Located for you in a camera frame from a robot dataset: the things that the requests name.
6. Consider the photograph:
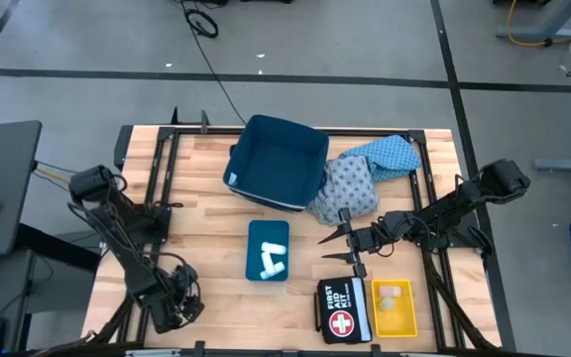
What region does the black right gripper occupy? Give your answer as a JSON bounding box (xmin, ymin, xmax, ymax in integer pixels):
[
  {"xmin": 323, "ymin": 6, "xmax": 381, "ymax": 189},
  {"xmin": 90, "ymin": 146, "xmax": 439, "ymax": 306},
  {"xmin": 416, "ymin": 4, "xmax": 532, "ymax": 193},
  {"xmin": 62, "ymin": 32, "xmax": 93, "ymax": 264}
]
[{"xmin": 317, "ymin": 206, "xmax": 384, "ymax": 280}]

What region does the grey patterned cloth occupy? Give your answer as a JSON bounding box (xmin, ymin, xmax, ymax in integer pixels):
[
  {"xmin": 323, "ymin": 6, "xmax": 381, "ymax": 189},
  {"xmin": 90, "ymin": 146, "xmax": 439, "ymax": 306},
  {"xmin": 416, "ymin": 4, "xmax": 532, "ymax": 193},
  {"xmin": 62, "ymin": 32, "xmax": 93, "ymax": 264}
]
[{"xmin": 306, "ymin": 156, "xmax": 381, "ymax": 227}]

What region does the teal plastic bin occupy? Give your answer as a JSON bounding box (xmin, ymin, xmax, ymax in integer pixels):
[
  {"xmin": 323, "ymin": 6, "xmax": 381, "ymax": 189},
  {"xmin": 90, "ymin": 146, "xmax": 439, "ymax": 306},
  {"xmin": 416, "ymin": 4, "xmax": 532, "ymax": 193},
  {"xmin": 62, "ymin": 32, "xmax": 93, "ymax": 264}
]
[{"xmin": 244, "ymin": 219, "xmax": 290, "ymax": 283}]

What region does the navy fabric basket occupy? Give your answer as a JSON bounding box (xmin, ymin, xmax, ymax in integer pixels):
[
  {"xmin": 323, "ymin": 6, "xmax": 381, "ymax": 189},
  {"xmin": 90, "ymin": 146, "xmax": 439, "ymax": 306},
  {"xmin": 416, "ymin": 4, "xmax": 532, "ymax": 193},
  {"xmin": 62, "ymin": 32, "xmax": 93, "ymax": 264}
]
[{"xmin": 222, "ymin": 113, "xmax": 331, "ymax": 213}]

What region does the yellow plastic basket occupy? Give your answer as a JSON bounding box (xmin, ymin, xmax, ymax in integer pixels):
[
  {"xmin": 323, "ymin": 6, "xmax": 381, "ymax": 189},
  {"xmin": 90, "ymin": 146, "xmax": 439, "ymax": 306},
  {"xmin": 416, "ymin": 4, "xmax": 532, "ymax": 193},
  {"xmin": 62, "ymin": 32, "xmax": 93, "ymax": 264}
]
[{"xmin": 370, "ymin": 278, "xmax": 418, "ymax": 338}]

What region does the black first aid kit pouch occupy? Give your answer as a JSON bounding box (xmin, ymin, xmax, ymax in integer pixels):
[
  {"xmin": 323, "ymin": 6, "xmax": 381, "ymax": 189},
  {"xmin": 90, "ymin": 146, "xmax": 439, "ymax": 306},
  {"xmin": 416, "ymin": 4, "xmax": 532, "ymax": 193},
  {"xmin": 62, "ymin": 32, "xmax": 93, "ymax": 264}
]
[{"xmin": 313, "ymin": 275, "xmax": 374, "ymax": 346}]

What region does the light blue patterned cloth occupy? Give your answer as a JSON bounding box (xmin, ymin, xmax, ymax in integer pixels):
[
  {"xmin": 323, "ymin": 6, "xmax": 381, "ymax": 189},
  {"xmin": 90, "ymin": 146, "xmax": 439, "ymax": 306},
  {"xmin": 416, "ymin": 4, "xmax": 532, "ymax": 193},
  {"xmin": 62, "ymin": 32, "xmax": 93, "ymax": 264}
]
[{"xmin": 338, "ymin": 134, "xmax": 423, "ymax": 183}]

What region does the black box on table edge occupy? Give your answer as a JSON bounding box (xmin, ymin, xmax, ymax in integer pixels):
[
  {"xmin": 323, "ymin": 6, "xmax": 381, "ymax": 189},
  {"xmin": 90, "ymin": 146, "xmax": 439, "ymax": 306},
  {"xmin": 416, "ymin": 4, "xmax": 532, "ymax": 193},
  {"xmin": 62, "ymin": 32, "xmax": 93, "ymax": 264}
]
[{"xmin": 114, "ymin": 124, "xmax": 134, "ymax": 170}]

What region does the black table clamp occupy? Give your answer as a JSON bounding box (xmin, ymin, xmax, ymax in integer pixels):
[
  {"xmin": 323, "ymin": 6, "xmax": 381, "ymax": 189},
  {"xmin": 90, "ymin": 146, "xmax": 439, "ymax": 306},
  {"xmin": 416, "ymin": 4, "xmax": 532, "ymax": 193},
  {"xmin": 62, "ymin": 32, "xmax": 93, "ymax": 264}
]
[{"xmin": 170, "ymin": 106, "xmax": 212, "ymax": 134}]

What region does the grey desk foot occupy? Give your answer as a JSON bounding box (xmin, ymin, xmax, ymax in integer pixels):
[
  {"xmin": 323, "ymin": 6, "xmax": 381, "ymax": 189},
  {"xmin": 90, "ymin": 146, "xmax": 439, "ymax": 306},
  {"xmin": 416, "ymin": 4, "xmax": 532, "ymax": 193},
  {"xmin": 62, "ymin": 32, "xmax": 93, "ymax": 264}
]
[{"xmin": 534, "ymin": 158, "xmax": 571, "ymax": 174}]

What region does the grey desk leg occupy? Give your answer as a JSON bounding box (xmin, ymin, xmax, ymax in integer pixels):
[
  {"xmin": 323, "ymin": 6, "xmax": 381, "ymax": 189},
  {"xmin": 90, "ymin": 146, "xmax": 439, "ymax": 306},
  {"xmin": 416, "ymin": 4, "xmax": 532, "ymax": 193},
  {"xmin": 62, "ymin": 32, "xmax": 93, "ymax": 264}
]
[{"xmin": 495, "ymin": 0, "xmax": 571, "ymax": 44}]

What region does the black metal table frame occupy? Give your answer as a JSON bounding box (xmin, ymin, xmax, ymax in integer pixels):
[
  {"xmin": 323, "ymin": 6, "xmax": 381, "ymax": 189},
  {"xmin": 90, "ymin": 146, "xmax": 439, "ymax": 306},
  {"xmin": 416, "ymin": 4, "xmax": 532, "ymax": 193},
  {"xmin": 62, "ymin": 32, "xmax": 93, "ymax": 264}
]
[{"xmin": 86, "ymin": 123, "xmax": 503, "ymax": 351}]

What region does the black floor cable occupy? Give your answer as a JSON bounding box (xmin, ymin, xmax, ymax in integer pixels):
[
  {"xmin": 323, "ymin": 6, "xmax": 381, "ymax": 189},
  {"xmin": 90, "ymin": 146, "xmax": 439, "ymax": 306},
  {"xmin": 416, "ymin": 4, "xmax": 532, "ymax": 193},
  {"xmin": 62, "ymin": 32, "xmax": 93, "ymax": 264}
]
[{"xmin": 180, "ymin": 0, "xmax": 247, "ymax": 125}]

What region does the yellow cable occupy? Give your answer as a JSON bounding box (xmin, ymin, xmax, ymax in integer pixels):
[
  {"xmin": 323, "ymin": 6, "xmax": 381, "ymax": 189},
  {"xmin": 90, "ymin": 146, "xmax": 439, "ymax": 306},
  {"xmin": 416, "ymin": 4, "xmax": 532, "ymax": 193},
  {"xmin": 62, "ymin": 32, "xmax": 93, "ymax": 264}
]
[{"xmin": 507, "ymin": 0, "xmax": 571, "ymax": 49}]

